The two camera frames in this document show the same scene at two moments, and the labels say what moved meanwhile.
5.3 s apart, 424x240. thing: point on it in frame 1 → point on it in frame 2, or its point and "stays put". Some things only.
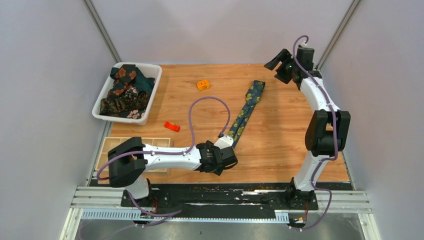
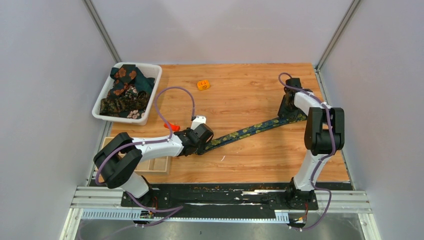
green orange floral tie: (127, 74) stays put
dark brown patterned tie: (116, 104) stays put
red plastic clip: (175, 128) stays put
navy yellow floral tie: (253, 96) → (215, 143)
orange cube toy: (203, 85) stays put
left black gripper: (213, 148) → (202, 148)
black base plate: (224, 198) stays put
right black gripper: (284, 57) → (283, 112)
